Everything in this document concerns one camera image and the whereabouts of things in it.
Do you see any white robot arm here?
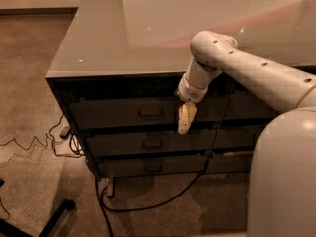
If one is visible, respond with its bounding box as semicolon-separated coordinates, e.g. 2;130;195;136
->
178;31;316;237

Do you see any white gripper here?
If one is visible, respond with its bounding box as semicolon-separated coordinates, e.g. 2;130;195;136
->
177;75;208;135

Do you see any grey drawer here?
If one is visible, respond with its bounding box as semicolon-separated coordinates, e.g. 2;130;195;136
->
225;92;277;120
213;125;261;149
206;151;253;174
87;129;216;157
98;154;207;177
69;92;231;130

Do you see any grey drawer cabinet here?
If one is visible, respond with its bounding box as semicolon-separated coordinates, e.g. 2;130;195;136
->
45;0;316;199

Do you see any thick black cable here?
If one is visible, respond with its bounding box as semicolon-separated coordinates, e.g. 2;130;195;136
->
94;158;210;237

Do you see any black stand leg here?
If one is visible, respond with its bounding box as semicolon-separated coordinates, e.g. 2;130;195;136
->
0;198;76;237

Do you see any black power adapter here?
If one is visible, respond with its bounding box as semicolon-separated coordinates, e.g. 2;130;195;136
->
59;126;71;139

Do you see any thin black floor cable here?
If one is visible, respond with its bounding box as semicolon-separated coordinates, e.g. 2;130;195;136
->
0;114;86;159

